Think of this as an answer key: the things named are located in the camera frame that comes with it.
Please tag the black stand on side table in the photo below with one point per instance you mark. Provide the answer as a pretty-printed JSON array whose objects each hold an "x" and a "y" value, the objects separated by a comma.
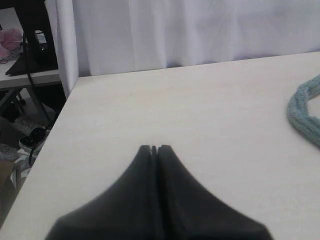
[{"x": 35, "y": 23}]

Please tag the white curtain backdrop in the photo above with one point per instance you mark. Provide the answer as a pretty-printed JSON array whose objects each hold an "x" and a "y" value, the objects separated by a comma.
[{"x": 98, "y": 37}]

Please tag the pink plush toy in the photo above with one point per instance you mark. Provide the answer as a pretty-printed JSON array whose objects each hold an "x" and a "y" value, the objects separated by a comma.
[{"x": 10, "y": 40}]

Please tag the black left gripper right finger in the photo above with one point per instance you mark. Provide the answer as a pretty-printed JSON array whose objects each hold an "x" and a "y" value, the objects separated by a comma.
[{"x": 191, "y": 212}]

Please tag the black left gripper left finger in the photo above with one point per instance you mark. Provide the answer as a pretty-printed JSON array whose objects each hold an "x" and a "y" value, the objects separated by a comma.
[{"x": 127, "y": 210}]

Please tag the black round object on floor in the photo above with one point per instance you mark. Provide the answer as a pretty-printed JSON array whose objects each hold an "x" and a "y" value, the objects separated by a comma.
[{"x": 35, "y": 137}]

